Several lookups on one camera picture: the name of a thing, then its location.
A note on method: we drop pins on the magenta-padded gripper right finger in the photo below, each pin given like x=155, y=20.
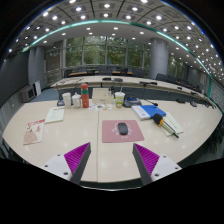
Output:
x=146, y=160

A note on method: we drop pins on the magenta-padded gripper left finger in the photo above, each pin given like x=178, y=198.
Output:
x=77, y=158

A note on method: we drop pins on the black computer mouse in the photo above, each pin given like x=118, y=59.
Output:
x=123, y=128

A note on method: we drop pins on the pink mouse pad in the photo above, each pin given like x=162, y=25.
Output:
x=108, y=133

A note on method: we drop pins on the black handheld microphone orange band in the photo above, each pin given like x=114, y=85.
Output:
x=157, y=119

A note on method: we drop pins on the white paper pad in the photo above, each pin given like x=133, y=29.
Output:
x=174, y=121

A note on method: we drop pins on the white paper document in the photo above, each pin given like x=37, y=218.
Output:
x=55, y=115

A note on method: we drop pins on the blue and white book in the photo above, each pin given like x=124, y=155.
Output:
x=148, y=111

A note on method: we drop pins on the fan-print red white booklet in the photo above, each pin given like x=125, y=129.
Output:
x=34, y=131

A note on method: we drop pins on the colourful printed flyer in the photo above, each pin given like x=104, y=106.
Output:
x=100, y=107

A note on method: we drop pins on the white lidded mug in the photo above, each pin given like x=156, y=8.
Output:
x=76, y=100

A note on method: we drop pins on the black desk microphone unit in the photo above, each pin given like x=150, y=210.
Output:
x=60, y=103
x=131, y=102

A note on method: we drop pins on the plain white cup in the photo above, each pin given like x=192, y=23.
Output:
x=66, y=100

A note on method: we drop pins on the red bottle with green band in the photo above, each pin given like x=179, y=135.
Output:
x=85, y=96

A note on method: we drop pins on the cartoon-print paper cup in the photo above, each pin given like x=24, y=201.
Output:
x=119, y=100

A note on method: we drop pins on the white standing board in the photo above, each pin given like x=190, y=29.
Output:
x=37, y=88

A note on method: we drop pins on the dark office chairs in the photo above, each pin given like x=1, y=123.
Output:
x=161, y=77

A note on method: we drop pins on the ceiling lights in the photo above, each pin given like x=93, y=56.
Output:
x=106, y=5

